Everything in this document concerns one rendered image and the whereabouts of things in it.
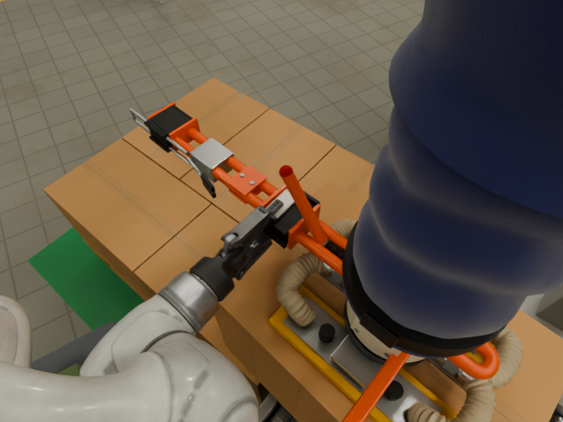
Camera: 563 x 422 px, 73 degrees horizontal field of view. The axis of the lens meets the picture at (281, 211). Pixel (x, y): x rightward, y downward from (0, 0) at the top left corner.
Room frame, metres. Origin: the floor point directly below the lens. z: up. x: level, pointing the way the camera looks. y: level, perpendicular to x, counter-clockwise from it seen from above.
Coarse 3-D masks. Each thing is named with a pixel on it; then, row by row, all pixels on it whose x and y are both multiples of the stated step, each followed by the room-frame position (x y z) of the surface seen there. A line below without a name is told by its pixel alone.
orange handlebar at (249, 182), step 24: (216, 168) 0.51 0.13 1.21; (240, 168) 0.52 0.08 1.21; (240, 192) 0.45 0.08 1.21; (264, 192) 0.47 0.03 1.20; (312, 240) 0.35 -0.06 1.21; (336, 240) 0.35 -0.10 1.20; (336, 264) 0.30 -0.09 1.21; (456, 360) 0.15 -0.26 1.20; (384, 384) 0.11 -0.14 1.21; (360, 408) 0.08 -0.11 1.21
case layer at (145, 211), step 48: (192, 96) 1.60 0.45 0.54; (240, 96) 1.60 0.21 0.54; (144, 144) 1.26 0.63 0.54; (192, 144) 1.26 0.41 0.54; (240, 144) 1.26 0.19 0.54; (288, 144) 1.26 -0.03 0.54; (48, 192) 0.98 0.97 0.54; (96, 192) 0.98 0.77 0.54; (144, 192) 0.98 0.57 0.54; (192, 192) 0.98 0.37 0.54; (96, 240) 0.77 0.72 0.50; (144, 240) 0.74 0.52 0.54; (192, 240) 0.74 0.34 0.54; (144, 288) 0.62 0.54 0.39
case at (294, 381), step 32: (320, 192) 0.56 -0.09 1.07; (288, 256) 0.39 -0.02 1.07; (256, 288) 0.32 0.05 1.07; (320, 288) 0.32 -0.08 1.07; (224, 320) 0.29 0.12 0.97; (256, 320) 0.25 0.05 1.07; (512, 320) 0.25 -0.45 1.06; (256, 352) 0.22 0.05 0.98; (288, 352) 0.19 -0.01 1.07; (544, 352) 0.19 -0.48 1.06; (288, 384) 0.16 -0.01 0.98; (320, 384) 0.14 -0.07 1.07; (448, 384) 0.14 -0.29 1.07; (512, 384) 0.14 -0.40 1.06; (544, 384) 0.14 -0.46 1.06; (320, 416) 0.10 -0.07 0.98; (512, 416) 0.09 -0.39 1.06; (544, 416) 0.09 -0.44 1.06
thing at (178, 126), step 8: (160, 112) 0.67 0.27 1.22; (168, 112) 0.67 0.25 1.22; (176, 112) 0.67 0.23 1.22; (184, 112) 0.67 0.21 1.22; (152, 120) 0.64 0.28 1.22; (160, 120) 0.64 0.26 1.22; (168, 120) 0.64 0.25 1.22; (176, 120) 0.64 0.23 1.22; (184, 120) 0.64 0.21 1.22; (192, 120) 0.64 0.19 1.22; (168, 128) 0.62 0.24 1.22; (176, 128) 0.62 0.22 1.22; (184, 128) 0.62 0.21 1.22; (176, 136) 0.60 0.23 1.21; (184, 136) 0.62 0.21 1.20
